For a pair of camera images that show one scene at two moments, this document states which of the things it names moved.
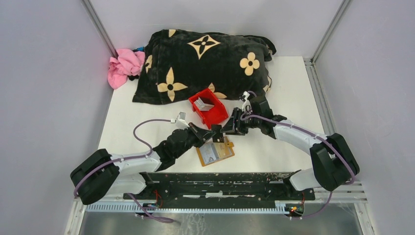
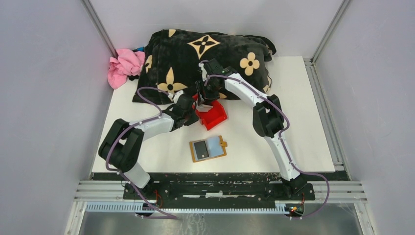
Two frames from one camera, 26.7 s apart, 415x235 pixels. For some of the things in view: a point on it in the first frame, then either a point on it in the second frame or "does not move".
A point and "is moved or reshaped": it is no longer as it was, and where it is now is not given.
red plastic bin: [217, 114] does not move
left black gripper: [204, 134] to [193, 119]
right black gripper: [232, 127] to [200, 85]
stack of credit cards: [202, 106] does not move
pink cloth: [127, 63] does not move
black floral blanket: [180, 64] does not move
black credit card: [219, 136] to [201, 150]
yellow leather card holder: [212, 152] is moved or reshaped
